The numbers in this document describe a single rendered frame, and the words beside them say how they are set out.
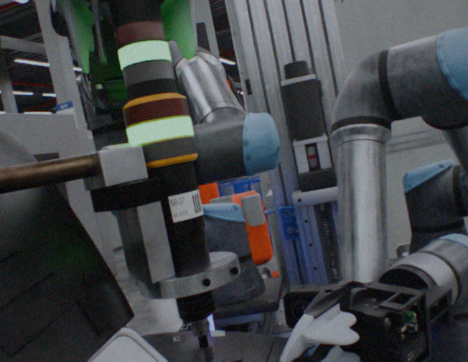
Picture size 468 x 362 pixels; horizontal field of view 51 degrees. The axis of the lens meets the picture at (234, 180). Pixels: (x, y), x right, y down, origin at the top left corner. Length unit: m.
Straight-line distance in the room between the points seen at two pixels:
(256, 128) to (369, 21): 1.82
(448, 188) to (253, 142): 0.65
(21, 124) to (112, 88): 4.35
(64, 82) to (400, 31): 5.63
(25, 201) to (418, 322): 0.39
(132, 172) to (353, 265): 0.50
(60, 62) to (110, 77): 7.02
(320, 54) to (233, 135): 0.77
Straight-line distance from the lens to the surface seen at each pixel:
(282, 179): 1.33
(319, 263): 1.27
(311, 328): 0.48
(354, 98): 0.81
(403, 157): 2.35
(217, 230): 1.16
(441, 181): 1.16
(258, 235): 4.35
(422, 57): 0.79
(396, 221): 2.36
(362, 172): 0.78
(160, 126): 0.32
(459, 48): 0.78
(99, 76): 0.41
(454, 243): 0.69
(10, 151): 0.43
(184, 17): 0.38
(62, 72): 7.40
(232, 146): 0.58
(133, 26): 0.34
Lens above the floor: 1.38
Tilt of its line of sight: 3 degrees down
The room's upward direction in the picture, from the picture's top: 11 degrees counter-clockwise
